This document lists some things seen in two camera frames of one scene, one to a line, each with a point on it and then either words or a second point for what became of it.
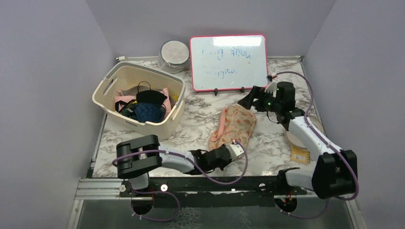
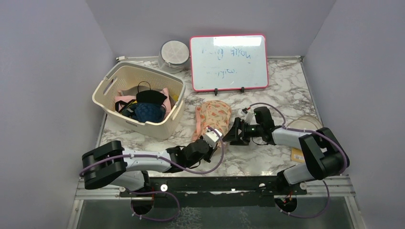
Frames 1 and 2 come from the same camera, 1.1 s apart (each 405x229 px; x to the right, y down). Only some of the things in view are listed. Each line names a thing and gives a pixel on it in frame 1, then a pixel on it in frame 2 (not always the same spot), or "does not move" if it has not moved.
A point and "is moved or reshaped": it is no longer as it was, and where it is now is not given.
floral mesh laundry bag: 236,123 is moved or reshaped
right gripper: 247,101 → 233,135
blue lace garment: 151,112 does not move
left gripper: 227,162 → 211,151
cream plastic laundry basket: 129,74 does not move
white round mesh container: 173,57 does not move
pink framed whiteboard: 228,62 does not move
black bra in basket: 150,96 does not move
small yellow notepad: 300,155 does not move
